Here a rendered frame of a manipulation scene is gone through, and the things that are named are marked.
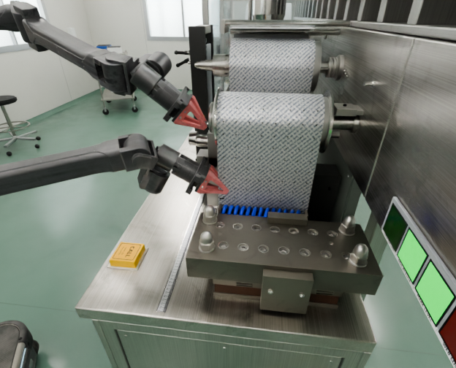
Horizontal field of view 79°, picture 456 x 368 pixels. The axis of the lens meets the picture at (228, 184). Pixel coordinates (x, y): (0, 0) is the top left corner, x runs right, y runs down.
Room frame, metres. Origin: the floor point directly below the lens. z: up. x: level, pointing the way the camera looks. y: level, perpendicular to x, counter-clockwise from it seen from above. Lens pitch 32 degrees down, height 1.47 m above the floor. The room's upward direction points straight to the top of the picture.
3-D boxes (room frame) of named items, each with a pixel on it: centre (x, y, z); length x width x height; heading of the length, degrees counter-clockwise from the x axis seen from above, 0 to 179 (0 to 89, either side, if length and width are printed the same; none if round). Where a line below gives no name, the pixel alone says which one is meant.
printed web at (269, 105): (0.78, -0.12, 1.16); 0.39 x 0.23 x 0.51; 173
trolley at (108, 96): (5.12, 1.98, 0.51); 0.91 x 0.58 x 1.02; 17
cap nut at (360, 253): (0.41, -0.27, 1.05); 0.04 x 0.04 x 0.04
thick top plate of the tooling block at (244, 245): (0.47, -0.12, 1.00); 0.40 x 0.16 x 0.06; 83
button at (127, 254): (0.54, 0.27, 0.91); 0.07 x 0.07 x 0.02; 83
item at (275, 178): (0.59, -0.09, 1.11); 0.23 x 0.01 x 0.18; 83
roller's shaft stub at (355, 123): (0.63, -0.27, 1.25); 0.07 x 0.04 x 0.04; 83
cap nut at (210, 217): (0.54, 0.05, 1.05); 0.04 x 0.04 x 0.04
